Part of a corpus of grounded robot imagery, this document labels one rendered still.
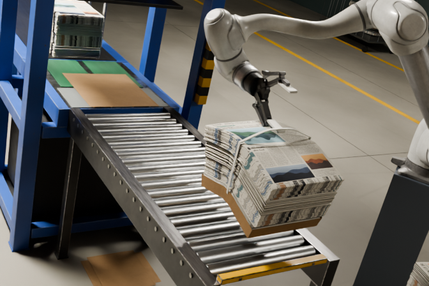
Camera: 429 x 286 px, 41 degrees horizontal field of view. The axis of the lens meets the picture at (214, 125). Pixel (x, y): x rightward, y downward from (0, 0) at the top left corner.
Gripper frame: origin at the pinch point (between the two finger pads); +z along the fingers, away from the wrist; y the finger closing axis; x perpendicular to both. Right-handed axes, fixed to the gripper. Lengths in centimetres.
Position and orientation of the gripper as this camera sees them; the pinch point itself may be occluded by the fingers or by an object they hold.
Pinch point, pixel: (286, 110)
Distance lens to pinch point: 186.3
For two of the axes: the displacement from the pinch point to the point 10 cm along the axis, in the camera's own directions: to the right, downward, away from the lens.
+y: -2.2, 8.7, 4.5
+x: -8.5, 0.6, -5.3
